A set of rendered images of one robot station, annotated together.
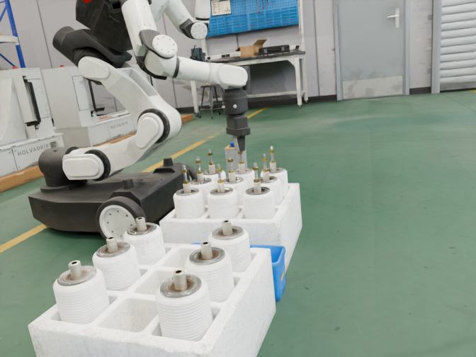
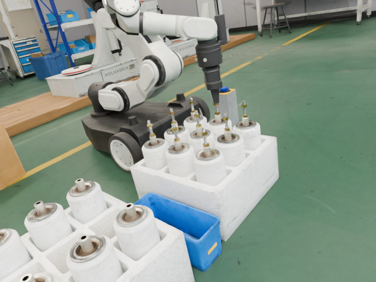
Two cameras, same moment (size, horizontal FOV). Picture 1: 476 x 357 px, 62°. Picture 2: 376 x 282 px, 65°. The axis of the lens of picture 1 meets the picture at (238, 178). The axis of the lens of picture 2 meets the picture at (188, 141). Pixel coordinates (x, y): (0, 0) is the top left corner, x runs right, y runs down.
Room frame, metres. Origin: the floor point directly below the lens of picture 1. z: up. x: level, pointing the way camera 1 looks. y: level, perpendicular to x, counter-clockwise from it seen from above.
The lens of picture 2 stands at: (0.42, -0.35, 0.67)
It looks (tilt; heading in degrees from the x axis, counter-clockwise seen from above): 24 degrees down; 25
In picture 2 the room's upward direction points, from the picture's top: 11 degrees counter-clockwise
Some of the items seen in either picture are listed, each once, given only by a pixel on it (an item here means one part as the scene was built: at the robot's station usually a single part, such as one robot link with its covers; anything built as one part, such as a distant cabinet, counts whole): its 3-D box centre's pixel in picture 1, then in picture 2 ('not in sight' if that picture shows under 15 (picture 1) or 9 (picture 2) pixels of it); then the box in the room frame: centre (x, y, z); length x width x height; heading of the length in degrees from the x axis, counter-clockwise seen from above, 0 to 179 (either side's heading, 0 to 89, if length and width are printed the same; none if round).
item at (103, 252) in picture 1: (113, 249); (42, 212); (0.84, 0.30, 0.25); 0.08 x 0.08 x 0.01
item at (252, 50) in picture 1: (251, 49); not in sight; (6.11, -0.41, 0.87); 0.40 x 0.30 x 0.23; 57
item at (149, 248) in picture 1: (147, 261); (92, 214); (0.95, 0.26, 0.16); 0.10 x 0.10 x 0.18
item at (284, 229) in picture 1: (237, 224); (207, 172); (1.31, 0.02, 0.09); 0.39 x 0.39 x 0.18; 71
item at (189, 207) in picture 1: (191, 217); (159, 165); (1.24, 0.17, 0.16); 0.10 x 0.10 x 0.18
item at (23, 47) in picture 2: not in sight; (25, 57); (4.73, 4.73, 0.34); 0.59 x 0.47 x 0.69; 71
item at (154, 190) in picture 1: (104, 180); (130, 111); (1.77, 0.61, 0.19); 0.64 x 0.52 x 0.33; 71
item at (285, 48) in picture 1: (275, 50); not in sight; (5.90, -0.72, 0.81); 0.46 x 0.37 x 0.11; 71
